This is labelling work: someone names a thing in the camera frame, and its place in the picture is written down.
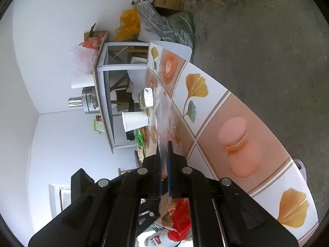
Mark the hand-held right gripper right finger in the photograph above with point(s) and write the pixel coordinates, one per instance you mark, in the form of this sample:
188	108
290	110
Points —
170	180

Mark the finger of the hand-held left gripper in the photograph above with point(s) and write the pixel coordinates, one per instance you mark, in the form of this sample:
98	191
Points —
81	182

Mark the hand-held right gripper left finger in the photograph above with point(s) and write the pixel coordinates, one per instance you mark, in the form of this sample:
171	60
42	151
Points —
153	177

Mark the clear plastic wrapper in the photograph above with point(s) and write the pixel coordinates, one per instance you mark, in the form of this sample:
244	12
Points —
164	118

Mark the tan snack packet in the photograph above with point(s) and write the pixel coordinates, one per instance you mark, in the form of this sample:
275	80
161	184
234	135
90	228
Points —
142	155

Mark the window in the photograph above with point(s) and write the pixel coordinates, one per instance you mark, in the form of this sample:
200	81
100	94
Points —
61	200

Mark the red plastic bag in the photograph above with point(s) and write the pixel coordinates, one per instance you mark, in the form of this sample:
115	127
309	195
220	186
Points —
182	213

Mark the small green wrapper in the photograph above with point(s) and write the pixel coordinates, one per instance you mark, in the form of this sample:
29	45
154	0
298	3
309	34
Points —
140	139

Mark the black cloth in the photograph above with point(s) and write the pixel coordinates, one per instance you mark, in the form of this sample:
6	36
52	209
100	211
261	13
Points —
130	135

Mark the white paper cup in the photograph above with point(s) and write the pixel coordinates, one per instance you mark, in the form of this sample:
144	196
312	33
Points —
133	122

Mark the light green packet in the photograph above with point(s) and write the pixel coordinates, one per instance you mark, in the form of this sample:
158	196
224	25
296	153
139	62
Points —
99	126

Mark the white labelled bottle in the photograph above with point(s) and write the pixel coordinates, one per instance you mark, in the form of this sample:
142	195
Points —
156	239

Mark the printed tablecloth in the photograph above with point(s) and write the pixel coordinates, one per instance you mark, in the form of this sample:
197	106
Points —
218	113

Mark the metal pot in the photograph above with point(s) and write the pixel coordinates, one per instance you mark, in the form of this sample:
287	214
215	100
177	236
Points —
88	100

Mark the white paper sheet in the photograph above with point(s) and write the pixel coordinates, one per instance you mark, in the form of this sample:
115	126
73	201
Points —
82	82

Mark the pink plastic bag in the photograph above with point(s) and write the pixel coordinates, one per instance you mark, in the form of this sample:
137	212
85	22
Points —
82	59

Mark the purple slipper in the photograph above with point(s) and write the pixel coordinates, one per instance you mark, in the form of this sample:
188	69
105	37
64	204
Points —
299	167

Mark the open box with red contents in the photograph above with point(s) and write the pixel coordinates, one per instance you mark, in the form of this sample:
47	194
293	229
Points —
99	37

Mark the grey plastic bag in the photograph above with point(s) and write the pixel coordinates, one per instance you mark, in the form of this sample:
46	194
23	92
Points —
177	25

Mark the yellow plastic bag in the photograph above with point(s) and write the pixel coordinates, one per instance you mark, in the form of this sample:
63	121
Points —
128	20

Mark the white frame side table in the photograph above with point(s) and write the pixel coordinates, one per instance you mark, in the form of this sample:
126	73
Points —
102	87

